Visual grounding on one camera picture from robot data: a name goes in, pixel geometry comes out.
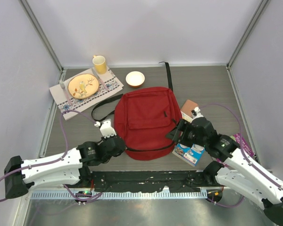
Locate red student backpack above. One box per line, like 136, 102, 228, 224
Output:
91, 62, 183, 161

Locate yellow teal paperback book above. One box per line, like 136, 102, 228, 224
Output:
181, 112, 193, 122

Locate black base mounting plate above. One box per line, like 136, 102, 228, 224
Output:
63, 170, 227, 193

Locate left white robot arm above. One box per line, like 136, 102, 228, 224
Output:
4, 136, 125, 199

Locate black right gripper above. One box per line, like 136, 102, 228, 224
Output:
165, 118, 208, 148

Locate purple treehouse paperback book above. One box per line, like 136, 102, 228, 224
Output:
230, 133, 256, 159

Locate aluminium front rail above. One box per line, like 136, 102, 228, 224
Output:
20, 169, 279, 191

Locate pink handled fork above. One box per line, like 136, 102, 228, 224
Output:
59, 79, 72, 106

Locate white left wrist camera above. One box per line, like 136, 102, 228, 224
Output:
94, 119, 117, 138

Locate yellow mug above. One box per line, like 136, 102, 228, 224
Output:
92, 56, 107, 74

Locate yellow bird plate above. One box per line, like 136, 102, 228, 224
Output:
68, 74, 100, 99

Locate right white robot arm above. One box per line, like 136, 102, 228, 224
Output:
166, 117, 283, 226

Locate orange white bowl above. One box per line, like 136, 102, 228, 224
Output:
125, 71, 145, 88

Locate blue comic paperback book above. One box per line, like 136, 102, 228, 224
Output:
172, 144, 205, 167

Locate pink handled knife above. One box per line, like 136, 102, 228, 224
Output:
91, 68, 109, 91

